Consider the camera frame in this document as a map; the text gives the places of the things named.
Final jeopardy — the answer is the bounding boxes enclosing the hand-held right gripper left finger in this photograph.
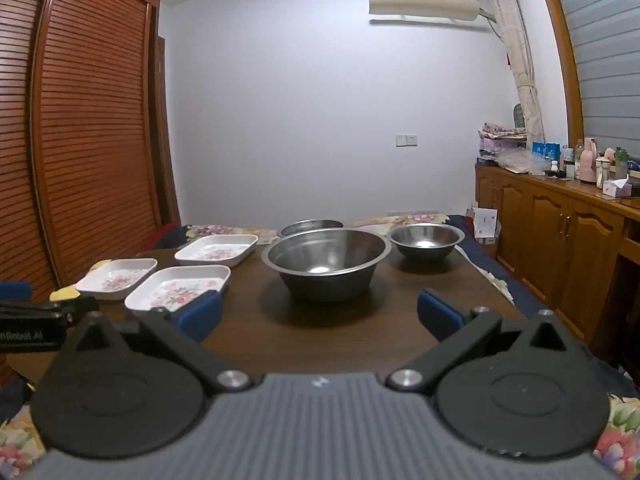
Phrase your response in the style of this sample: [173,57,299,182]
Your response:
[57,290,254,394]

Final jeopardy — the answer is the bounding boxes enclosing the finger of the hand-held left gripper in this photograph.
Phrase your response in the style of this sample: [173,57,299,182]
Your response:
[0,282,34,302]
[50,296,101,317]

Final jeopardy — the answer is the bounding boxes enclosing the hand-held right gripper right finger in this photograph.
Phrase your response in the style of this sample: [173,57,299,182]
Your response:
[384,288,583,394]

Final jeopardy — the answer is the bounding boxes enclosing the white floral plate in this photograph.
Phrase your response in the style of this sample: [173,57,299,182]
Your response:
[75,258,158,301]
[124,265,232,314]
[174,234,259,267]

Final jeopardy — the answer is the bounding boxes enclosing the medium steel bowl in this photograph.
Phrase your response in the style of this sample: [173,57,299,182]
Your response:
[386,224,466,261]

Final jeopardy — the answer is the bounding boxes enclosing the large steel bowl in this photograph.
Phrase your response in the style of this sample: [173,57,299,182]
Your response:
[262,228,393,304]

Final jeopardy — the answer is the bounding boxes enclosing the small steel bowl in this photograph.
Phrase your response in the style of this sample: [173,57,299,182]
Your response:
[276,219,344,238]

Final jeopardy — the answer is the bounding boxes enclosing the dark red-edged blanket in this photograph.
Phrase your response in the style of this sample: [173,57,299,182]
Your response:
[150,221,188,251]

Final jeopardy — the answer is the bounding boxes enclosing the floral blanket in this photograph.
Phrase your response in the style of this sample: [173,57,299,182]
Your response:
[0,212,640,480]

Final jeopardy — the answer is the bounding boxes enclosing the white paper bag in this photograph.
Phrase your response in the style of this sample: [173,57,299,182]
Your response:
[472,207,501,240]

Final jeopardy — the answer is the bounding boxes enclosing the wooden cabinet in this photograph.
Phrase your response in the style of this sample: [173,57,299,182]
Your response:
[474,162,640,373]

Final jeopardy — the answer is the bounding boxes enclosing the clear plastic bags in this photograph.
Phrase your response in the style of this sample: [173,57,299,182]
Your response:
[495,149,551,176]

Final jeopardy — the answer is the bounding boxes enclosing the blue boxes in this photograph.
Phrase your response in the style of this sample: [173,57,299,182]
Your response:
[531,141,562,161]

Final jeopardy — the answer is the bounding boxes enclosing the wooden louvred wardrobe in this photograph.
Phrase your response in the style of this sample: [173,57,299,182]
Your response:
[0,0,182,381]

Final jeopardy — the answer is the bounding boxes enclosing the pink thermos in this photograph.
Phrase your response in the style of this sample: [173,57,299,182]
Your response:
[575,137,599,183]

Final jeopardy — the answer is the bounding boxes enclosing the white tissue box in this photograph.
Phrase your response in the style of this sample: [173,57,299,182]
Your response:
[602,177,633,199]

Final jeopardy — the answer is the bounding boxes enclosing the beige patterned curtain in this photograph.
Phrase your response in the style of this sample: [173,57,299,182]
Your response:
[480,0,546,149]

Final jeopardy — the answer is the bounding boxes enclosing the grey window blind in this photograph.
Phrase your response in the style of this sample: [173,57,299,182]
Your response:
[545,0,640,181]

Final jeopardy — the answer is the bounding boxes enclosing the wooden window frame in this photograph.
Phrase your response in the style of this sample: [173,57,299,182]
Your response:
[530,0,586,149]

